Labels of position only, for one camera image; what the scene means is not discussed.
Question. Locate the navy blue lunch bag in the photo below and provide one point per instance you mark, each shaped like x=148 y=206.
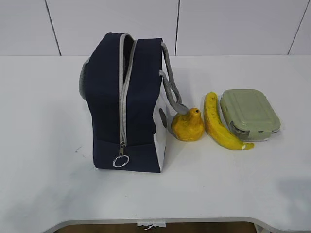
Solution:
x=128 y=85

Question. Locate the white tape label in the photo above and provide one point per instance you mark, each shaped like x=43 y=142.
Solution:
x=147 y=224

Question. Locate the yellow pear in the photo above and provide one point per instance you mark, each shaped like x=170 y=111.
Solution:
x=189 y=126

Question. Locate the green lidded lunch box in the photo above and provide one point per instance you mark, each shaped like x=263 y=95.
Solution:
x=249 y=115

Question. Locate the yellow banana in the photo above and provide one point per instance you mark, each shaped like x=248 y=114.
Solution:
x=216 y=129

